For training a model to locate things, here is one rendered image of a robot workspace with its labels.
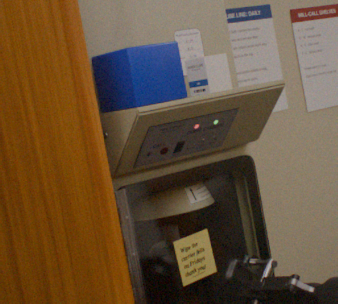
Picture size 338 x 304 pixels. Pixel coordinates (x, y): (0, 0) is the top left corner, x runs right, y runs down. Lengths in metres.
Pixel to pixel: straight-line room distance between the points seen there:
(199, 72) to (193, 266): 0.32
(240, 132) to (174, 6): 0.24
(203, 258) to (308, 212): 0.87
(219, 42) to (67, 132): 0.39
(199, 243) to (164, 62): 0.33
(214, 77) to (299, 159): 0.91
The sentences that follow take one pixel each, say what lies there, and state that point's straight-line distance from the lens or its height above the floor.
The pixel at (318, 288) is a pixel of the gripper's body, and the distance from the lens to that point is 1.37.
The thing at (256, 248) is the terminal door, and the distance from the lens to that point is 1.56.
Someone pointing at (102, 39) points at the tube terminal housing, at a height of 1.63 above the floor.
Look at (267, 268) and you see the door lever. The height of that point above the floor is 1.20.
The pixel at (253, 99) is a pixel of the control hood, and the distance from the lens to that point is 1.44.
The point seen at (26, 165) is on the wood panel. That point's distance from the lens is 1.41.
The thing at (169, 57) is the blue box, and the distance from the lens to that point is 1.33.
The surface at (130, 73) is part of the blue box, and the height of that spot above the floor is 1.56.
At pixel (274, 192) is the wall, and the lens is 2.22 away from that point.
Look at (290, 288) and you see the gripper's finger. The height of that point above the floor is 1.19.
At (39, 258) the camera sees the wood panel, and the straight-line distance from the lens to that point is 1.44.
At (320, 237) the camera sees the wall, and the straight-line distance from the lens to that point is 2.34.
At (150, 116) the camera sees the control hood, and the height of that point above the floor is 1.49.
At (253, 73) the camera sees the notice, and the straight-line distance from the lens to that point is 2.20.
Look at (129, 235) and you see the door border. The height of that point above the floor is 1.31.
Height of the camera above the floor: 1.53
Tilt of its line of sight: 3 degrees down
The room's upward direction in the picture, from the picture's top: 10 degrees counter-clockwise
